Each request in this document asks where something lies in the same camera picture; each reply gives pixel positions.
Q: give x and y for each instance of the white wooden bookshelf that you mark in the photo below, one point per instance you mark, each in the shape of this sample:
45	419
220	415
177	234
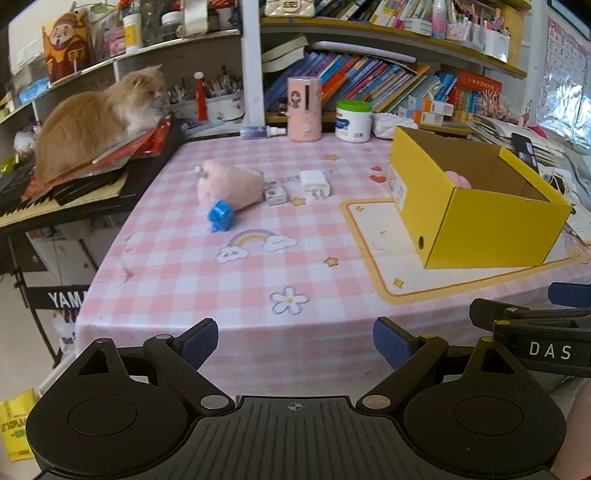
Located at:
251	69

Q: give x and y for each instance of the blue plastic toy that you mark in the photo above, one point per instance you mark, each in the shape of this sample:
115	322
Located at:
220	216

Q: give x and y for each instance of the red figure bottle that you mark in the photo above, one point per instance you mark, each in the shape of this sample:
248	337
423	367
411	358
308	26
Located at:
201	99

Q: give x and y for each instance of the person's right forearm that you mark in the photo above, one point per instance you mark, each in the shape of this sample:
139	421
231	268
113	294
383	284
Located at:
579	438

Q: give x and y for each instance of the cream handbag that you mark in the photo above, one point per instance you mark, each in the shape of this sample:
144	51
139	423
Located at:
290	8

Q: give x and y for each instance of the yellow cardboard box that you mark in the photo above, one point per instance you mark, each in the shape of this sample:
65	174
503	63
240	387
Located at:
485	230

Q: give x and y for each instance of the white pen holder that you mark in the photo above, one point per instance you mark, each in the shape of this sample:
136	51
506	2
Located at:
226	106

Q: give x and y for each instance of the black smartphone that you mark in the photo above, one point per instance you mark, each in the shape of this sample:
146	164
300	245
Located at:
525	152

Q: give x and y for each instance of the white jar green lid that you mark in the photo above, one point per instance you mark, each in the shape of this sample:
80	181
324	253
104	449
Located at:
353	124

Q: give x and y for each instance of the small grey white box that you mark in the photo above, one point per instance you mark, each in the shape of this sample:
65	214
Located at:
275	196

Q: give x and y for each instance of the loose paper sheets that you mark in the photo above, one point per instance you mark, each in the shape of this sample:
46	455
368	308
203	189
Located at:
579	226

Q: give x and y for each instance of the orange white carton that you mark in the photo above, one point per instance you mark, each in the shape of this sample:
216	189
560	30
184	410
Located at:
420	117
431	106

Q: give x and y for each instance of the cartoon figure poster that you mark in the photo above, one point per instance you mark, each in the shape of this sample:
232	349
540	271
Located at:
64	46

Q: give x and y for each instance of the pale pink plush toy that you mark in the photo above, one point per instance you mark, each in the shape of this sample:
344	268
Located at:
231	184

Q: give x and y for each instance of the pink checked tablecloth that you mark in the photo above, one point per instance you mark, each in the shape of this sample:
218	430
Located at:
277	258

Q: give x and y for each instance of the white bottle yellow label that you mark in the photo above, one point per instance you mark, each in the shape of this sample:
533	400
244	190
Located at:
133	34

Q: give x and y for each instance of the pink plush pig orange earmuffs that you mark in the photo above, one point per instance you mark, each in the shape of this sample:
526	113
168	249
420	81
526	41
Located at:
457	179

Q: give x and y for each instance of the clear spray bottle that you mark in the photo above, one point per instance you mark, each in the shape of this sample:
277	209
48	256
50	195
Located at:
258	132

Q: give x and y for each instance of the stack of magazines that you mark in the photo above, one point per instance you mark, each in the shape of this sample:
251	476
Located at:
489	129

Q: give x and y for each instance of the row of colourful books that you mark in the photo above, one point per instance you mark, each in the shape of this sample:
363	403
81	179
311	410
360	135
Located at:
360	78

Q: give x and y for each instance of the pink humidifier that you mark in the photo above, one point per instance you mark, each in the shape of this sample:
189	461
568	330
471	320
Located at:
304	110

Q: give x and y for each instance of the grey flat folder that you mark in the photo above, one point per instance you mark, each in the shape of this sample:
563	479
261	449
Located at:
360	50

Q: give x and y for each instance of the black piano keyboard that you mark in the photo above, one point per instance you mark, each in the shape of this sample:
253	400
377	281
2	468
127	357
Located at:
92	189

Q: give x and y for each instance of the thick paperback book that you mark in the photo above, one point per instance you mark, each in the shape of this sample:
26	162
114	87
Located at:
284	46
281	62

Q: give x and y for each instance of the black keyboard stand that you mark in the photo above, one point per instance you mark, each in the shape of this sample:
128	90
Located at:
51	300

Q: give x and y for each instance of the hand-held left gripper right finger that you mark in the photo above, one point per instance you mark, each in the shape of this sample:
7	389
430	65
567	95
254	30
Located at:
390	344

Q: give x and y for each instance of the white tissue pack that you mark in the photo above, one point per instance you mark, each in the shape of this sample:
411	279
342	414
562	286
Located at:
388	124

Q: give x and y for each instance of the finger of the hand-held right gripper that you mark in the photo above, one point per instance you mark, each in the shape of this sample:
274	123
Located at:
570	295
508	314

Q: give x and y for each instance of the orange fluffy cat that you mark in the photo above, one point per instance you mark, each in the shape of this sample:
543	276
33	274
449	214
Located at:
83	124

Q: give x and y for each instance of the red boxed book set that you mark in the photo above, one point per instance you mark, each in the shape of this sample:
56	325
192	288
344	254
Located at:
475	92

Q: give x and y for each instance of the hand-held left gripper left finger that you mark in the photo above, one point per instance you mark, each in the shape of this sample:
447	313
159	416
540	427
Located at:
201	344

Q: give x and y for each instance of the red packets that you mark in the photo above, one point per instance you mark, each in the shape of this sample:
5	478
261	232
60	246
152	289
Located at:
147	138

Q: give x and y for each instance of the white charger plug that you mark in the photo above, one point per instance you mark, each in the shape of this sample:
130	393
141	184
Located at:
315	184

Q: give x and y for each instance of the yellow printed bag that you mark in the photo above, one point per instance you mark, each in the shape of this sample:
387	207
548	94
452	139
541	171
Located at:
16	424

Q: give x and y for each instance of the alphabet wall poster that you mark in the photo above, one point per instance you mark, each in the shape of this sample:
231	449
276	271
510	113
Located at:
565	64

